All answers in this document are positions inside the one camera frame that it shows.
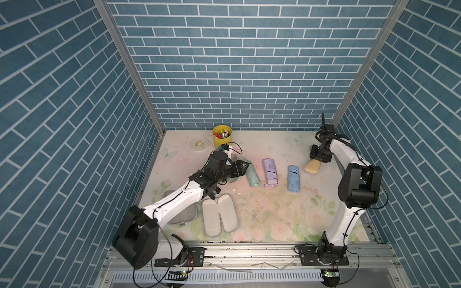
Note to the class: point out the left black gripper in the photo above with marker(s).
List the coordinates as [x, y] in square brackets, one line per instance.
[235, 166]

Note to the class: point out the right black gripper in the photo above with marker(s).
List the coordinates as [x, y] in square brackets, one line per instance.
[325, 159]

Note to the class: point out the white sleeve case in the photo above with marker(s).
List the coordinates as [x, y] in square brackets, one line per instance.
[313, 166]

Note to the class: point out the mint green umbrella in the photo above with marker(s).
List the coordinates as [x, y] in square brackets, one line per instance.
[252, 175]

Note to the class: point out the grey sleeve back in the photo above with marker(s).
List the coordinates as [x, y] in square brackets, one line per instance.
[236, 158]

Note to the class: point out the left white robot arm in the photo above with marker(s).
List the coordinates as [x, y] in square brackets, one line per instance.
[140, 237]

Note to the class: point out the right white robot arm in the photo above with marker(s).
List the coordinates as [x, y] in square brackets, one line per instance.
[358, 189]

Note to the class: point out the clear tape roll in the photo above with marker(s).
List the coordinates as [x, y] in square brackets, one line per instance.
[199, 144]

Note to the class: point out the yellow pen cup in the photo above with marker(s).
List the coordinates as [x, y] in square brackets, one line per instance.
[222, 134]

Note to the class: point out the white open sleeve centre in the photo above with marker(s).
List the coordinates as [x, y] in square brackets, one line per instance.
[218, 215]

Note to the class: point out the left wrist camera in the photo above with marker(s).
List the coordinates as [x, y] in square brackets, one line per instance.
[226, 149]

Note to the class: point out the aluminium front rail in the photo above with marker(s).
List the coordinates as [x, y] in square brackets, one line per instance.
[281, 255]

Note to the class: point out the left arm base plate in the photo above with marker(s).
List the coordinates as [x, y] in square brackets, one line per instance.
[192, 256]

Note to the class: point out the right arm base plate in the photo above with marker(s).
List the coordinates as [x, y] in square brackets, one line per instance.
[310, 256]

